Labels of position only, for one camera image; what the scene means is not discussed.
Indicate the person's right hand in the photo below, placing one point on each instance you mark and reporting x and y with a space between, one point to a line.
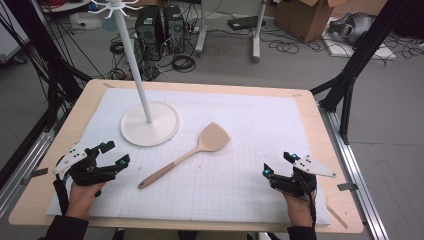
300 210

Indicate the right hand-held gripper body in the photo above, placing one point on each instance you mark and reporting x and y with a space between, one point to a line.
300 183

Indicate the white foam board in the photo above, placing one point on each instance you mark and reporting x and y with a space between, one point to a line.
343 50

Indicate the person's left hand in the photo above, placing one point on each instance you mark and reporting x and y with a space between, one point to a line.
81 200

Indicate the cardboard box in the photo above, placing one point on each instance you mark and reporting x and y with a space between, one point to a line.
300 18

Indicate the aluminium rail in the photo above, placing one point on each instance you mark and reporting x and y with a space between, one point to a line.
356 173
23 166

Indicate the white cabinet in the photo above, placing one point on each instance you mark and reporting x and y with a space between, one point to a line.
10 36

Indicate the flat black device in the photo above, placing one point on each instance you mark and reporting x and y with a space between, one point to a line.
245 22

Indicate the black frame strut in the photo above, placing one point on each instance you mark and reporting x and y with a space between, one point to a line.
360 56
43 50

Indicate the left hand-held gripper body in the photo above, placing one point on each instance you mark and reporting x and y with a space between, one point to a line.
83 171

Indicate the white hook stand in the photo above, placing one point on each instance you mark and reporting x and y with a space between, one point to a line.
150 128

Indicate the beige spatula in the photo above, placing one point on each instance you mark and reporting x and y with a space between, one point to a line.
213 138

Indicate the grey tape piece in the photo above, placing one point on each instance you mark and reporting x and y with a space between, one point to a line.
35 175
347 186

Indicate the thin wooden stick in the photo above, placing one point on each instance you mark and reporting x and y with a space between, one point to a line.
337 216

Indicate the white stand leg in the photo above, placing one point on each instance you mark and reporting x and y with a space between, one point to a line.
257 36
201 30

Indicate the white grid mat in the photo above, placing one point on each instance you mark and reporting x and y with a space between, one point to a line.
233 186

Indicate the black computer tower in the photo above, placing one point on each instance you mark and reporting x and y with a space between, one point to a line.
174 28
148 33

